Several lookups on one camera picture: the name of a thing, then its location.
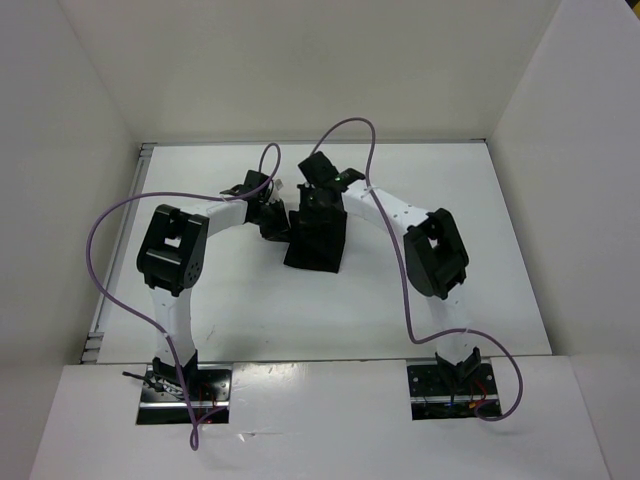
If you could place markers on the black skirt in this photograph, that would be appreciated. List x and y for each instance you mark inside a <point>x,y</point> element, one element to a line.
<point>317,238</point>

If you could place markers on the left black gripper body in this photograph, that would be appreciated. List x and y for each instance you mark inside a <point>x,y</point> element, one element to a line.
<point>271,221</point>

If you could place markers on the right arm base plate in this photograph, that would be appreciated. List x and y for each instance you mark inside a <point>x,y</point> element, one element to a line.
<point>430,397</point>

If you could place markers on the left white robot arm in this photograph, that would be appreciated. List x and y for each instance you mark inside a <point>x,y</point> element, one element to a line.
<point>171,260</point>

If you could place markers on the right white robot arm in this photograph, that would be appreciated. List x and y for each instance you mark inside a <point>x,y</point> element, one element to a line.
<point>433,258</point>

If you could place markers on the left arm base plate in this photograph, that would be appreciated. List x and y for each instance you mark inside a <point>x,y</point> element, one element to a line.
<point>162,403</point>

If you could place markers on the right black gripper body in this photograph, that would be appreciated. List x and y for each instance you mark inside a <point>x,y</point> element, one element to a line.
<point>310,203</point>

